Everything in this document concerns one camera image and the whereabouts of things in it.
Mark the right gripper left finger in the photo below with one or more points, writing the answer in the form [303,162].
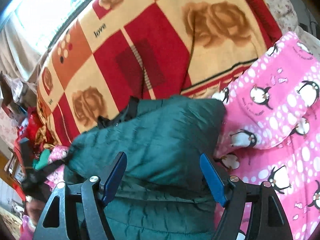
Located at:
[77,211]

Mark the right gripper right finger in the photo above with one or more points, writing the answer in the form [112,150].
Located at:
[250,211]

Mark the green quilted puffer jacket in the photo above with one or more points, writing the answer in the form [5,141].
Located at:
[163,194]

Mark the red clothes pile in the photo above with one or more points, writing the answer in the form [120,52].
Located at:
[36,132]

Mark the green garment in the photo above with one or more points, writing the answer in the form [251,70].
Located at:
[42,161]

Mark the pink penguin print blanket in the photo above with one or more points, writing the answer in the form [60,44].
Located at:
[270,130]

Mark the red orange rose blanket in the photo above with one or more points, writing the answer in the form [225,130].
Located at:
[150,49]

